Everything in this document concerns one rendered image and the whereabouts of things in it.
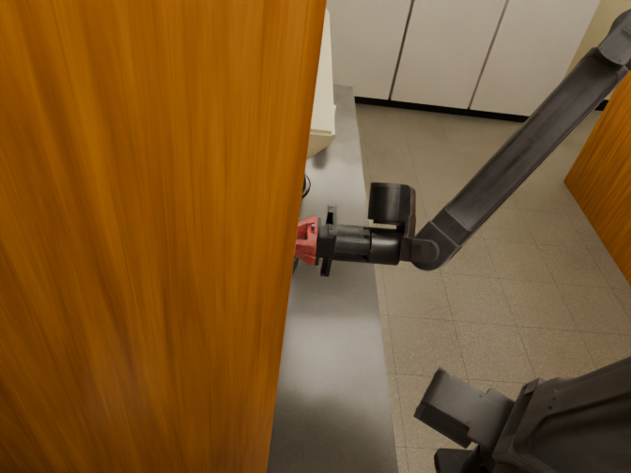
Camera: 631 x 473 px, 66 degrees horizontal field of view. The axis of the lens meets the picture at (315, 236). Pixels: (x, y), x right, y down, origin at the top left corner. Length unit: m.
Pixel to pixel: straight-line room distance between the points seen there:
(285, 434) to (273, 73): 0.66
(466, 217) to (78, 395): 0.54
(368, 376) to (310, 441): 0.17
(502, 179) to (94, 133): 0.55
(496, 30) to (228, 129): 3.63
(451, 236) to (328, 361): 0.35
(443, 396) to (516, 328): 2.01
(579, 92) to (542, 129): 0.06
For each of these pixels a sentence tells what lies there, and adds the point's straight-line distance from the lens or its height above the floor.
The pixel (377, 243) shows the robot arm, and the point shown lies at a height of 1.22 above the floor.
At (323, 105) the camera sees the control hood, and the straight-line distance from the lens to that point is 0.45.
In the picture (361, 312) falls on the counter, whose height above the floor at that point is 0.94.
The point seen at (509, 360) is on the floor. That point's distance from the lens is 2.36.
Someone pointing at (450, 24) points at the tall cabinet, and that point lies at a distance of 3.76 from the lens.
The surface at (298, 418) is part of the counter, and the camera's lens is 0.87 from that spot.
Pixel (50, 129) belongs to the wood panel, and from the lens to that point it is 0.36.
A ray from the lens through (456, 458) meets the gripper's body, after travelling 0.61.
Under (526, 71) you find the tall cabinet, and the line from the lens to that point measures 4.06.
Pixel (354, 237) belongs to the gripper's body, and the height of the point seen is 1.23.
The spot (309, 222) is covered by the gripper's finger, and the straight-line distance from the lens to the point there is 0.76.
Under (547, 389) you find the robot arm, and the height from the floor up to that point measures 1.41.
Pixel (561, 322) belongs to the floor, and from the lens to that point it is 2.65.
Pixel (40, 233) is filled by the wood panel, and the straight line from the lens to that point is 0.42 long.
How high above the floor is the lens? 1.71
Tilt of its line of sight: 41 degrees down
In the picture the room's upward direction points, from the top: 9 degrees clockwise
